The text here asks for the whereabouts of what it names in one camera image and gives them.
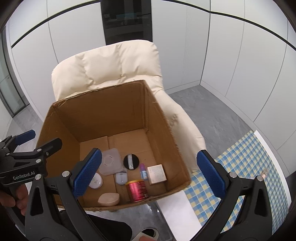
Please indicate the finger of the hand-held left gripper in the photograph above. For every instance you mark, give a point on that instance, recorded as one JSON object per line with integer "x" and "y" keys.
{"x": 52, "y": 147}
{"x": 26, "y": 136}

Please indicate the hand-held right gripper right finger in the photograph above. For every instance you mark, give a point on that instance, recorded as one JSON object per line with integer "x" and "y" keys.
{"x": 210, "y": 173}

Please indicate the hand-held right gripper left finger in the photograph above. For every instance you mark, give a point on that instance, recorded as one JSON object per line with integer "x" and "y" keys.
{"x": 89, "y": 173}

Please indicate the translucent plastic container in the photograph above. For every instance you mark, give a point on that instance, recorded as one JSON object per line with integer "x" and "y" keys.
{"x": 113, "y": 162}

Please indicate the pink makeup sponge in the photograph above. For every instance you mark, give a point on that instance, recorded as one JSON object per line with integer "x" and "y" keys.
{"x": 108, "y": 199}

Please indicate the red tin can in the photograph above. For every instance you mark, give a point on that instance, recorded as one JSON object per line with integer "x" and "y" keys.
{"x": 136, "y": 191}

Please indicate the white printed carton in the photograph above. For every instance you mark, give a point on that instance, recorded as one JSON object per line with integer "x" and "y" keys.
{"x": 156, "y": 173}

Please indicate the purple bottle with blue label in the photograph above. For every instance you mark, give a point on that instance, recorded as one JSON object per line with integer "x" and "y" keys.
{"x": 143, "y": 172}

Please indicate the brown cardboard box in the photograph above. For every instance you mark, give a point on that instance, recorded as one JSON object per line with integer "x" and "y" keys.
{"x": 104, "y": 111}

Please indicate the person's left hand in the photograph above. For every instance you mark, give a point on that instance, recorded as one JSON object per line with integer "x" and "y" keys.
{"x": 23, "y": 197}

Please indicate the white round compact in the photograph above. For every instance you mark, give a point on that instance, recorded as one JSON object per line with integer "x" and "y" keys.
{"x": 97, "y": 182}

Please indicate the blue yellow checkered tablecloth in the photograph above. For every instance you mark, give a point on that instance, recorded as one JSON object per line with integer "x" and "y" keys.
{"x": 242, "y": 157}

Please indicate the small clear bottle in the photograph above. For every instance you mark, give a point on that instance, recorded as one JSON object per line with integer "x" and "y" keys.
{"x": 264, "y": 173}

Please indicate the person's dark trouser leg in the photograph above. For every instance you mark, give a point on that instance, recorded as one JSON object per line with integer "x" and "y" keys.
{"x": 111, "y": 227}

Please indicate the white shoe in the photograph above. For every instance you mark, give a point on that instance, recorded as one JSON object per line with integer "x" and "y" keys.
{"x": 148, "y": 233}

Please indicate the cream padded chair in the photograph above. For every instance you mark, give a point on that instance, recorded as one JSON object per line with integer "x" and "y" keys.
{"x": 111, "y": 62}

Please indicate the dark glass door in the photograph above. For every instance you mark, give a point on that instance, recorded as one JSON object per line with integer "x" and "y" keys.
{"x": 127, "y": 23}

